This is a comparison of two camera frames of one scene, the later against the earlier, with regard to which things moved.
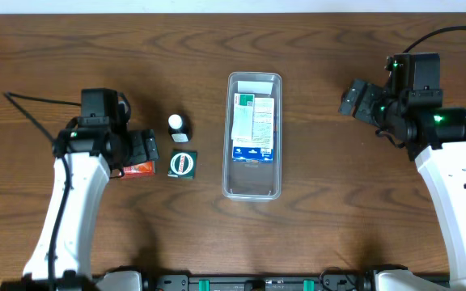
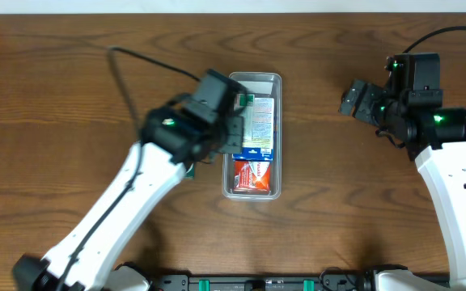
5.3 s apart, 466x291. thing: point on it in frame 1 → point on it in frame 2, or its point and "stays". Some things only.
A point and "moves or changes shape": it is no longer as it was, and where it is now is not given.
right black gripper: x=357 y=102 stays
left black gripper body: x=147 y=146 → x=235 y=134
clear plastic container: x=260 y=181 stays
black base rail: x=328 y=281 stays
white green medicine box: x=243 y=112 stays
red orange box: x=138 y=170 moves or changes shape
